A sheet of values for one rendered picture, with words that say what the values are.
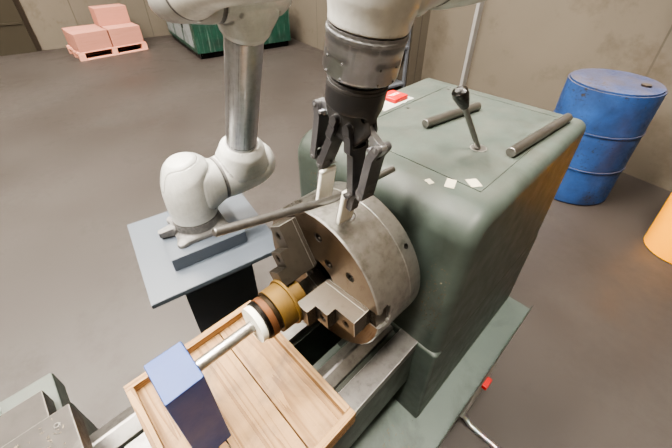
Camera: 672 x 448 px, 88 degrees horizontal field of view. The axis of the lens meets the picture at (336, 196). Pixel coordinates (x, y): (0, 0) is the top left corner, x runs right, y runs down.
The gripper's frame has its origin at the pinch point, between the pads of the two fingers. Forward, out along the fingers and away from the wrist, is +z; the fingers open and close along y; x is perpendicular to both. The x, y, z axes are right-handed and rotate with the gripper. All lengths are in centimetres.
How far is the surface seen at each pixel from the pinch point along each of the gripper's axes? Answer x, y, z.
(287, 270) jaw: -7.3, -1.8, 17.1
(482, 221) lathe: 19.3, 16.4, 2.3
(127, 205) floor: -14, -197, 171
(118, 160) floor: -2, -272, 185
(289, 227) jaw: -3.6, -6.9, 12.3
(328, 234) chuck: -1.0, 0.8, 8.2
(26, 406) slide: -52, -15, 37
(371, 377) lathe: 1.8, 18.6, 40.7
